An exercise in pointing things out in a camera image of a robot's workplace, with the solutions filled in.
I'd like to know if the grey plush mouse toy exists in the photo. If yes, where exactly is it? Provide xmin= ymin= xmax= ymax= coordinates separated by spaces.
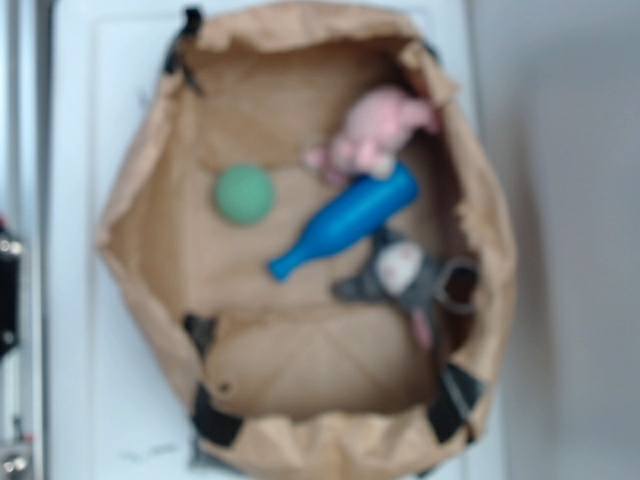
xmin=331 ymin=228 xmax=479 ymax=351

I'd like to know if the pink plush toy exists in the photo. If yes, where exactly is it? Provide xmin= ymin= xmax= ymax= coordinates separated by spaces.
xmin=302 ymin=85 xmax=440 ymax=185

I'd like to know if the blue plastic bowling pin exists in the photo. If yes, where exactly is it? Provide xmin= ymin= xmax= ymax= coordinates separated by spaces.
xmin=267 ymin=162 xmax=419 ymax=281

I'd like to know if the brown paper bag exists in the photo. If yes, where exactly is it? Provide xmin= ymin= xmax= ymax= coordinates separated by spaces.
xmin=96 ymin=1 xmax=516 ymax=479

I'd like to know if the black metal frame bracket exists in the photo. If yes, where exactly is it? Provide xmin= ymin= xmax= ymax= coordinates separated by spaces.
xmin=0 ymin=214 xmax=24 ymax=360

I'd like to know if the green ball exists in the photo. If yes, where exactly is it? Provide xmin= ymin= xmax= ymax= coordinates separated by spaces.
xmin=212 ymin=163 xmax=275 ymax=225

